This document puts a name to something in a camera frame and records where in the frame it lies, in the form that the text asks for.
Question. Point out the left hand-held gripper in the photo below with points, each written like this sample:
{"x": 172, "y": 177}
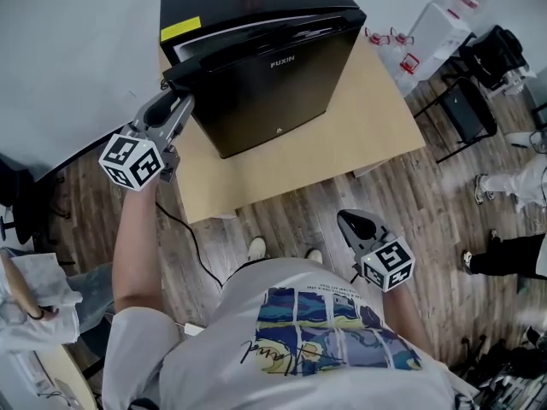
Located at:
{"x": 128, "y": 160}

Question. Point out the black folding chair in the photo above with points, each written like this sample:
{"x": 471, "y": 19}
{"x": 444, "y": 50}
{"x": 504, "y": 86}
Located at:
{"x": 466, "y": 113}

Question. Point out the wooden desk black legs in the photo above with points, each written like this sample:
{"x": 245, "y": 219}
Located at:
{"x": 64, "y": 370}

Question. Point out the black mesh office chair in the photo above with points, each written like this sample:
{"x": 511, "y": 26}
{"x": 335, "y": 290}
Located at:
{"x": 498, "y": 56}

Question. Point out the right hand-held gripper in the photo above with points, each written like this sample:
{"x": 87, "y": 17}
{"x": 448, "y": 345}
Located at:
{"x": 389, "y": 265}

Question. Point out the white water dispenser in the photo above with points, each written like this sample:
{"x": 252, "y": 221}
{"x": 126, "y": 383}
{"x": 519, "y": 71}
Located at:
{"x": 436, "y": 36}

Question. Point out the person's white printed t-shirt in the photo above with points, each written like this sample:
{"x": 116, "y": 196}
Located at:
{"x": 213, "y": 370}

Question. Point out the person's right forearm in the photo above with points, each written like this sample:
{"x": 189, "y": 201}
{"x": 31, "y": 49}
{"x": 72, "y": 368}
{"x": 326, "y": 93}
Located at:
{"x": 401, "y": 314}

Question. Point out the person's right shoe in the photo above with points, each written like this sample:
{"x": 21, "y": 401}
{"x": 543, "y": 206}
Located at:
{"x": 314, "y": 255}

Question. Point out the white power adapter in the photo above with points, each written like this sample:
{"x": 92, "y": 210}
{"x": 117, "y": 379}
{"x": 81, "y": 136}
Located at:
{"x": 194, "y": 329}

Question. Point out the black mini fridge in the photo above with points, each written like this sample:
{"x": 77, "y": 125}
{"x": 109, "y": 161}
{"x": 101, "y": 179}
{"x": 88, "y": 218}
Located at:
{"x": 265, "y": 83}

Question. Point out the person's left forearm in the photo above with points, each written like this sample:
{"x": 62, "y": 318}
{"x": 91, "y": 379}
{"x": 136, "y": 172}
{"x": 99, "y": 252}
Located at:
{"x": 134, "y": 250}

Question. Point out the light wooden table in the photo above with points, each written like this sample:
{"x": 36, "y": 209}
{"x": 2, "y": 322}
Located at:
{"x": 342, "y": 143}

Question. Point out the clear water jug red cap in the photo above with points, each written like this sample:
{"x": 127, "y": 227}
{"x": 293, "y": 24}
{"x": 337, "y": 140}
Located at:
{"x": 409, "y": 68}
{"x": 401, "y": 40}
{"x": 377, "y": 39}

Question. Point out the black equipment pile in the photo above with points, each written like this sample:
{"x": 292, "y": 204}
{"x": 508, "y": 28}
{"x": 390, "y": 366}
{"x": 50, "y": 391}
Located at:
{"x": 508, "y": 370}

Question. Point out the person's shoe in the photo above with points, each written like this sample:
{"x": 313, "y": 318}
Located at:
{"x": 314, "y": 255}
{"x": 257, "y": 249}

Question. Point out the person's left shoe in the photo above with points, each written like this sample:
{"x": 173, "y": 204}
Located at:
{"x": 257, "y": 249}

